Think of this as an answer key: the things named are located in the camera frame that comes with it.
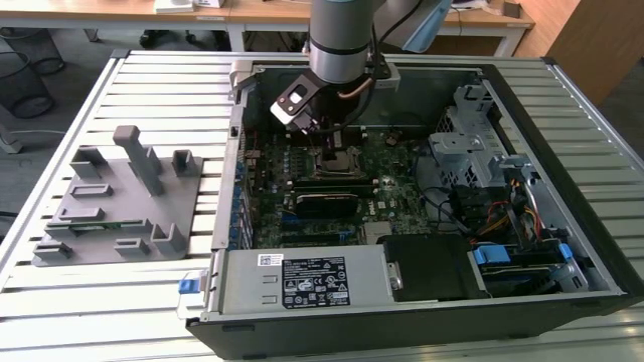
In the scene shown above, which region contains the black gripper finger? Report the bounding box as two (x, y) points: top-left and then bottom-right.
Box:
(325, 129), (350, 162)

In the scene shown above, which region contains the silver CPU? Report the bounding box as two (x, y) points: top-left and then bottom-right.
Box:
(321, 152), (353, 173)

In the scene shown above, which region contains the metal socket cover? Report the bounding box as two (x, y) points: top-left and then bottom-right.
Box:
(311, 146), (362, 178)

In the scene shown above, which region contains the black RAM slot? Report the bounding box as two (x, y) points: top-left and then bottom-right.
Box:
(285, 125), (366, 133)
(285, 132), (366, 140)
(290, 179), (378, 189)
(293, 186), (378, 196)

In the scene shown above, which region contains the green motherboard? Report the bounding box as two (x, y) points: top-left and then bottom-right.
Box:
(239, 126), (434, 252)

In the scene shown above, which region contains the black graphics card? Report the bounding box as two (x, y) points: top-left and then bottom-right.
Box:
(293, 192), (362, 220)

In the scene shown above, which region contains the silver metal drive cage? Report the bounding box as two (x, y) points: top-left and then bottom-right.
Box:
(426, 83), (511, 189)

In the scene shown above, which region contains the silver finned heat sink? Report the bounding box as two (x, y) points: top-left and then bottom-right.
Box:
(362, 221), (394, 244)

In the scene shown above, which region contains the black expansion slot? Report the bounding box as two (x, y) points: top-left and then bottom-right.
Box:
(278, 232), (338, 244)

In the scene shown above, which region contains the black office chair base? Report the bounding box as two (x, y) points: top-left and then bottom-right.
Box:
(137, 29), (198, 49)

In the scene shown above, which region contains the grey parts rack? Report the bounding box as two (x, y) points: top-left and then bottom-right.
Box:
(30, 125), (206, 268)

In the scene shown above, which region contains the silver power supply unit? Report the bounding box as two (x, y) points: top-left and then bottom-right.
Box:
(198, 244), (398, 321)

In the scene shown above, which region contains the hard disk in blue carrier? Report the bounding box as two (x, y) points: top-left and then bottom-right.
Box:
(470, 243), (573, 271)

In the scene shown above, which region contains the white box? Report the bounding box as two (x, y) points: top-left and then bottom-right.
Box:
(153, 0), (194, 15)

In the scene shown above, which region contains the blue plastic release latch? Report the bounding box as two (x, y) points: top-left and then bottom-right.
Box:
(178, 276), (202, 296)

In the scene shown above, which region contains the green RAM stick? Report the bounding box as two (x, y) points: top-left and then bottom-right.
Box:
(67, 220), (147, 230)

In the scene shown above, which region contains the black PC case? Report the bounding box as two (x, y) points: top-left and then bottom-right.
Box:
(178, 56), (644, 361)

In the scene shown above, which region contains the brown wooden cabinet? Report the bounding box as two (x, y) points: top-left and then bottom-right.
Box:
(511, 0), (644, 107)

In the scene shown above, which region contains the grey metal stand foot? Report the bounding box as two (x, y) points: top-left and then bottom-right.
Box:
(0, 124), (25, 155)

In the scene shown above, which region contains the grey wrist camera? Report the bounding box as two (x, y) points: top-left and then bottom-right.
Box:
(370, 63), (401, 90)

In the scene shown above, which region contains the beige case latch handle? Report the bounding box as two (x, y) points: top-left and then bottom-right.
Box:
(227, 60), (255, 103)

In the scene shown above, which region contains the yellow power wire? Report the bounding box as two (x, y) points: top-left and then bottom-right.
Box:
(519, 205), (539, 244)

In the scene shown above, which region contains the black wire mesh basket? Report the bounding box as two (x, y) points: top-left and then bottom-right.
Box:
(0, 51), (55, 120)
(0, 26), (67, 75)

